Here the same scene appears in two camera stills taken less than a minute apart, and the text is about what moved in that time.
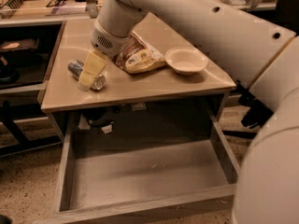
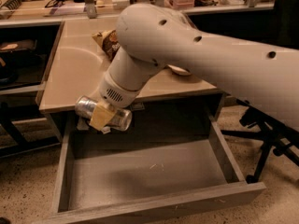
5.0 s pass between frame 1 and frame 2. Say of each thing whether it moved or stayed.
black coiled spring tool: stayed
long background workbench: stayed
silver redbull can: moved
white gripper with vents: moved
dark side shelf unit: stayed
